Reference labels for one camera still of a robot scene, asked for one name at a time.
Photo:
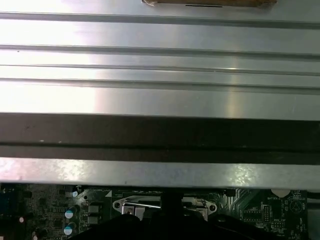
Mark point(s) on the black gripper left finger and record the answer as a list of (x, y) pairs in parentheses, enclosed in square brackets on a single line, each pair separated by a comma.
[(140, 230)]

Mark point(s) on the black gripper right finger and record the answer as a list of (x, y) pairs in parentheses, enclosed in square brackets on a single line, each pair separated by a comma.
[(200, 230)]

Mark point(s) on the metal socket cover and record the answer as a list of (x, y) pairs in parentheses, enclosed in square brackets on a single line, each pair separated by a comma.
[(195, 201)]

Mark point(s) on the grey square inductor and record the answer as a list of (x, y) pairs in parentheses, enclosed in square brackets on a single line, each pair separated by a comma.
[(95, 218), (95, 207)]

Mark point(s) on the silver-topped capacitor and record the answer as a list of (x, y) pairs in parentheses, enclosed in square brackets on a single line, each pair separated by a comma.
[(69, 228), (70, 214)]

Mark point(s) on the green motherboard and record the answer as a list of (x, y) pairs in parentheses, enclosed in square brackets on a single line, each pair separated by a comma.
[(50, 207)]

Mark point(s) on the black PC case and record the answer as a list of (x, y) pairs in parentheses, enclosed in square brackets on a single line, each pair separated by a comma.
[(160, 130)]

